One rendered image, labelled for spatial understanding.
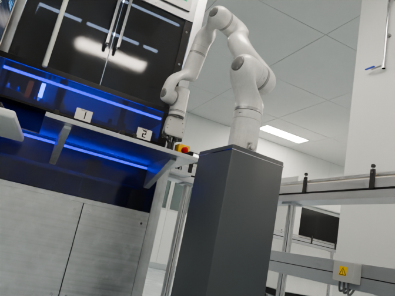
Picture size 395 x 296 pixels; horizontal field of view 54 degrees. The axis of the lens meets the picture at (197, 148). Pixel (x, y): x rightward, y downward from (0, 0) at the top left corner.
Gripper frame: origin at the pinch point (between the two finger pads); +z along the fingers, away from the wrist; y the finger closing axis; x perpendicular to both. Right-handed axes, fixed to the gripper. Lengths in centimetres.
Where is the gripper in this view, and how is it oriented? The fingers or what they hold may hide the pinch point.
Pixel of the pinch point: (170, 147)
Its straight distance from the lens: 190.9
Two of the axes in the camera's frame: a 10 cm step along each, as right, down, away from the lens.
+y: -8.8, -2.7, -3.8
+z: -1.8, 9.5, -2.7
